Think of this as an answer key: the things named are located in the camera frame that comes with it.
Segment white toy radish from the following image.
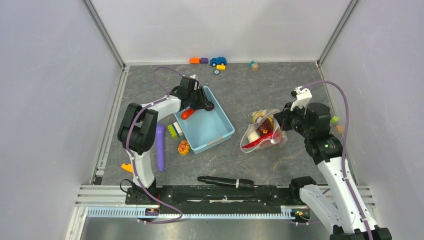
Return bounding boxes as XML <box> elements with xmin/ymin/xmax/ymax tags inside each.
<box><xmin>247</xmin><ymin>129</ymin><xmax>261</xmax><ymax>143</ymax></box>

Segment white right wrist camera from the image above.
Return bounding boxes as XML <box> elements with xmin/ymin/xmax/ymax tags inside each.
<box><xmin>290</xmin><ymin>86</ymin><xmax>312</xmax><ymax>111</ymax></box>

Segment orange toy carrot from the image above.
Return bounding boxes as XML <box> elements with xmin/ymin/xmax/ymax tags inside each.
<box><xmin>180</xmin><ymin>108</ymin><xmax>196</xmax><ymax>120</ymax></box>

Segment green white brick block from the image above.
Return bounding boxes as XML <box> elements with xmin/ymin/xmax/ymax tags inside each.
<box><xmin>167</xmin><ymin>122</ymin><xmax>184</xmax><ymax>139</ymax></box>

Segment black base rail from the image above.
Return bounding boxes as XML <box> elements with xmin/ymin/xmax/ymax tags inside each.
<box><xmin>120</xmin><ymin>185</ymin><xmax>305</xmax><ymax>216</ymax></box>

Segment light blue plastic basket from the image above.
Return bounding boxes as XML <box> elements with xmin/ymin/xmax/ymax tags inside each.
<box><xmin>174</xmin><ymin>86</ymin><xmax>235</xmax><ymax>155</ymax></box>

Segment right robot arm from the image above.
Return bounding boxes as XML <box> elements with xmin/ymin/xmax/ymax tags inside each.
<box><xmin>274</xmin><ymin>102</ymin><xmax>392</xmax><ymax>240</ymax></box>

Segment yellow orange toy fish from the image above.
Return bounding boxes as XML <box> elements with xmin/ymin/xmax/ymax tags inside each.
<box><xmin>178</xmin><ymin>139</ymin><xmax>190</xmax><ymax>156</ymax></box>

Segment tan and teal wooden blocks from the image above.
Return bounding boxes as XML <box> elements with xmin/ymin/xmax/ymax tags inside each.
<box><xmin>249</xmin><ymin>60</ymin><xmax>259</xmax><ymax>72</ymax></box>

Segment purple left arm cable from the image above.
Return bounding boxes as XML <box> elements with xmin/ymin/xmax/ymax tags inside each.
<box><xmin>124</xmin><ymin>66</ymin><xmax>186</xmax><ymax>225</ymax></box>

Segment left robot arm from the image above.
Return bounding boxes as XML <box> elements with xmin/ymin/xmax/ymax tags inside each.
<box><xmin>117</xmin><ymin>75</ymin><xmax>215</xmax><ymax>204</ymax></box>

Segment blue toy car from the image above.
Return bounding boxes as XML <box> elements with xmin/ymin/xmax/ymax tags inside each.
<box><xmin>209</xmin><ymin>56</ymin><xmax>227</xmax><ymax>67</ymax></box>

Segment tan wooden cube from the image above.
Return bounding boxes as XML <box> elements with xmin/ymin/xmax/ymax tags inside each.
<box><xmin>334</xmin><ymin>124</ymin><xmax>345</xmax><ymax>134</ymax></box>

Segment yellow toy pear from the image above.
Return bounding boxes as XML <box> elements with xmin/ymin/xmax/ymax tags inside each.
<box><xmin>252</xmin><ymin>110</ymin><xmax>265</xmax><ymax>123</ymax></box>

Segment purple toy eggplant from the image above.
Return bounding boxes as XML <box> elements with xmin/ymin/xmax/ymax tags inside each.
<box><xmin>155</xmin><ymin>122</ymin><xmax>166</xmax><ymax>172</ymax></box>

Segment green wooden cube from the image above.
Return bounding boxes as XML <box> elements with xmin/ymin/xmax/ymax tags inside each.
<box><xmin>330</xmin><ymin>116</ymin><xmax>339</xmax><ymax>124</ymax></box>

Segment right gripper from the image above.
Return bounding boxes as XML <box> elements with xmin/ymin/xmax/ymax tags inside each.
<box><xmin>273</xmin><ymin>100</ymin><xmax>313</xmax><ymax>139</ymax></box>

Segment dark red toy beet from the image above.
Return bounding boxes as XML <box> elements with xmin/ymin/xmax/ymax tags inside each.
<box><xmin>257</xmin><ymin>119</ymin><xmax>274</xmax><ymax>136</ymax></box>

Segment clear polka dot zip bag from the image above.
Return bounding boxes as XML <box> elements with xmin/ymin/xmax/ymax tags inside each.
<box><xmin>239</xmin><ymin>109</ymin><xmax>288</xmax><ymax>153</ymax></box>

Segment yellow brick block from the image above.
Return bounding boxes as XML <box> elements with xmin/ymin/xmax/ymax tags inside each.
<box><xmin>216</xmin><ymin>65</ymin><xmax>227</xmax><ymax>71</ymax></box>

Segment dark plum toy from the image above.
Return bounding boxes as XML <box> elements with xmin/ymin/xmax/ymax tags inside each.
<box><xmin>205</xmin><ymin>103</ymin><xmax>215</xmax><ymax>112</ymax></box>

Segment purple cube block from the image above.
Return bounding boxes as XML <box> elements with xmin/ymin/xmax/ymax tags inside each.
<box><xmin>200</xmin><ymin>57</ymin><xmax>209</xmax><ymax>64</ymax></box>

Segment orange cheese wedge toy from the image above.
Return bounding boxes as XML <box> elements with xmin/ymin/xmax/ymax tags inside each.
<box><xmin>121</xmin><ymin>163</ymin><xmax>133</xmax><ymax>173</ymax></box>

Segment black marker pen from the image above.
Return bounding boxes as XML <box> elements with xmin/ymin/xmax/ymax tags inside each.
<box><xmin>197</xmin><ymin>176</ymin><xmax>255</xmax><ymax>191</ymax></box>

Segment red toy chili pepper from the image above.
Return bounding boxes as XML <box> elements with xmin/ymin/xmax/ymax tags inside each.
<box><xmin>241</xmin><ymin>132</ymin><xmax>274</xmax><ymax>149</ymax></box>

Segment orange arch block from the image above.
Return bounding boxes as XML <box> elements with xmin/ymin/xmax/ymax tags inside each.
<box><xmin>189</xmin><ymin>57</ymin><xmax>201</xmax><ymax>64</ymax></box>

